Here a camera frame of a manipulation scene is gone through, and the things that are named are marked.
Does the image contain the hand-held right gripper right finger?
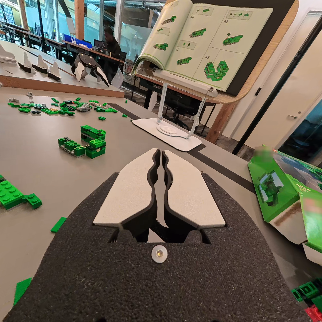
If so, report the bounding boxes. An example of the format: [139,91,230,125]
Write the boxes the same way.
[162,150,226,242]

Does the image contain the brick instruction booklet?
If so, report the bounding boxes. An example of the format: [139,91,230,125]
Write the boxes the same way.
[132,0,273,92]

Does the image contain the wooden post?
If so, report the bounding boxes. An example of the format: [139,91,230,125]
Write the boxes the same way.
[205,101,235,144]

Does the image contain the large green brick assembly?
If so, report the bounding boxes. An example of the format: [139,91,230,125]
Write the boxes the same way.
[58,125,106,159]

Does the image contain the black office chair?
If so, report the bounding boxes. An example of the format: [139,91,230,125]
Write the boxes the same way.
[161,88,202,129]

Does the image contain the white book stand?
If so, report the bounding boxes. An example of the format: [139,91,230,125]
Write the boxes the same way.
[132,67,219,152]

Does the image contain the pile of loose green bricks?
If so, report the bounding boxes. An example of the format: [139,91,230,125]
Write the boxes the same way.
[8,92,129,118]

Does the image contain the white door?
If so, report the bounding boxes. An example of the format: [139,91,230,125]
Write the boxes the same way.
[248,30,322,149]

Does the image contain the green and red brick figure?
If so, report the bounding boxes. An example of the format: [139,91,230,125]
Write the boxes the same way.
[291,278,322,322]

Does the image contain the small green brick build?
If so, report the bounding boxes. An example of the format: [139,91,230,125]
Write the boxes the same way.
[0,174,43,210]

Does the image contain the background wooden desk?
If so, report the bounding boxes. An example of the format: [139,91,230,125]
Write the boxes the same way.
[63,40,125,63]

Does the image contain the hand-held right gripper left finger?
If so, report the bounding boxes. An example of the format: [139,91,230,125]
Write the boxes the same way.
[93,148,161,239]

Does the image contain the green cardboard box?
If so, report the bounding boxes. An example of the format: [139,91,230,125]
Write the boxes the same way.
[248,145,322,266]

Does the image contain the wooden edged side table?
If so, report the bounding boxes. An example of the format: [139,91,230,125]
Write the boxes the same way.
[0,40,125,99]

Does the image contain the idle black hand-held gripper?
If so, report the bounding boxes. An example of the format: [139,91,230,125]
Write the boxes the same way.
[71,53,110,87]

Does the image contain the flat green tile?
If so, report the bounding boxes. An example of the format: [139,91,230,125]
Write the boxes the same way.
[51,217,67,233]
[14,277,33,306]

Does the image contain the grey desk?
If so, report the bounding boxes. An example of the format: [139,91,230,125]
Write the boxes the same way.
[0,87,312,317]

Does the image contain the black panel with wooden rim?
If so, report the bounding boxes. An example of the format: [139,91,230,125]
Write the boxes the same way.
[165,0,300,105]

